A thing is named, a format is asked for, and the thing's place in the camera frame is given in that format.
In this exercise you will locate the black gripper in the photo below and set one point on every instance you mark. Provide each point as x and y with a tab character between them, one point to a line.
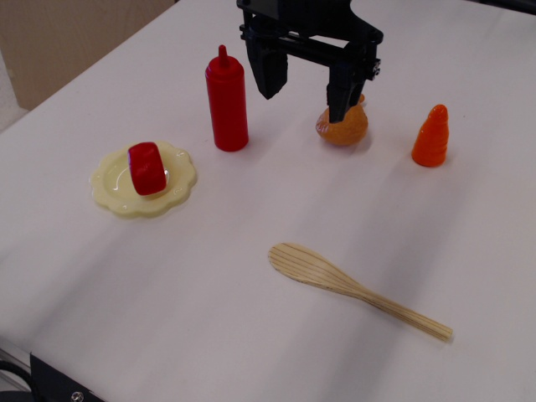
323	32

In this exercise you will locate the red toy sushi piece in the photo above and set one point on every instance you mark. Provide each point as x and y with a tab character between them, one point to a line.
146	167

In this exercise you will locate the cream scalloped toy plate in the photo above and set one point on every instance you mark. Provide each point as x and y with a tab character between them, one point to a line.
112	186

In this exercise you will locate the brown toy chicken drumstick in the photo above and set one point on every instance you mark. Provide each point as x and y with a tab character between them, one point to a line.
348	132

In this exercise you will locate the red ketchup squeeze bottle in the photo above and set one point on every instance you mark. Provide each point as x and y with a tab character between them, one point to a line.
225	80

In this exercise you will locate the orange toy carrot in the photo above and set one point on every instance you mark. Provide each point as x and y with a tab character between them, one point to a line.
431	144

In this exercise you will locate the wooden spatula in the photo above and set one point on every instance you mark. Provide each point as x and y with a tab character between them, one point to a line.
306	266

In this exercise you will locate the black corner bracket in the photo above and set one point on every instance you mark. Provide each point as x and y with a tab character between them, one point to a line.
54	385

